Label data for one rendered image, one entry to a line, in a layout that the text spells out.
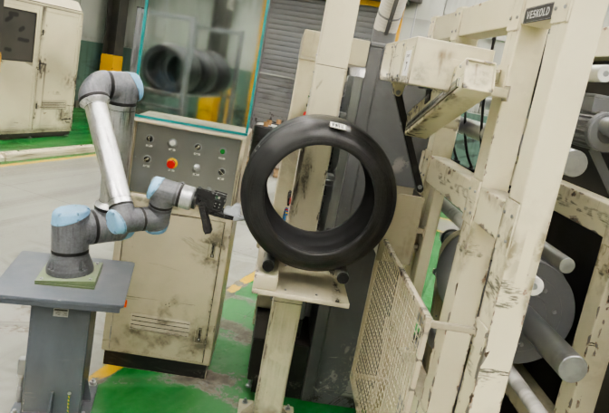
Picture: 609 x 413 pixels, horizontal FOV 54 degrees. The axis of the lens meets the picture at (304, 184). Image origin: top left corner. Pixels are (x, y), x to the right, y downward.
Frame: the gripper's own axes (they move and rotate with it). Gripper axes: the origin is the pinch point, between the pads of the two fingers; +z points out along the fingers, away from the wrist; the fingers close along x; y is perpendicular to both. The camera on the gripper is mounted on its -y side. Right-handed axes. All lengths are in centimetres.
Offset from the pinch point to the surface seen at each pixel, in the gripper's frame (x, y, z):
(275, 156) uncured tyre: -12.0, 29.0, 4.6
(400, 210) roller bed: 19, 18, 61
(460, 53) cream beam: -35, 80, 48
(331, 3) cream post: 26, 88, 8
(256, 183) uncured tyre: -11.9, 17.7, 1.0
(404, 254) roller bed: 19, 0, 69
